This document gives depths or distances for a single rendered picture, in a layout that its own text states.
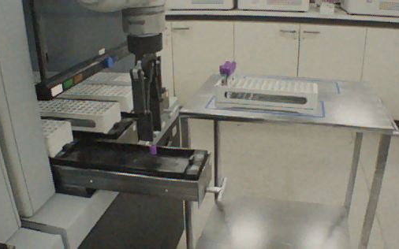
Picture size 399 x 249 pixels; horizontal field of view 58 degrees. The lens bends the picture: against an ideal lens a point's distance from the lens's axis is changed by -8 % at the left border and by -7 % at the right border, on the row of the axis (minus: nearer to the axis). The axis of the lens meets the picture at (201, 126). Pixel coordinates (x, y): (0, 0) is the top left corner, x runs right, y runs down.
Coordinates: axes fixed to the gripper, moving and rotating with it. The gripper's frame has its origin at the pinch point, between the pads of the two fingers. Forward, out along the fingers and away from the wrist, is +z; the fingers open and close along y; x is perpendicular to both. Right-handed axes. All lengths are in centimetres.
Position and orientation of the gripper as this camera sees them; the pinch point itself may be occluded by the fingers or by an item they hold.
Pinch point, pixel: (150, 122)
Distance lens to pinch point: 87.3
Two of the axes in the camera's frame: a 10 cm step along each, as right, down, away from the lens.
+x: 9.7, 0.7, -2.1
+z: 0.2, 9.2, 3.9
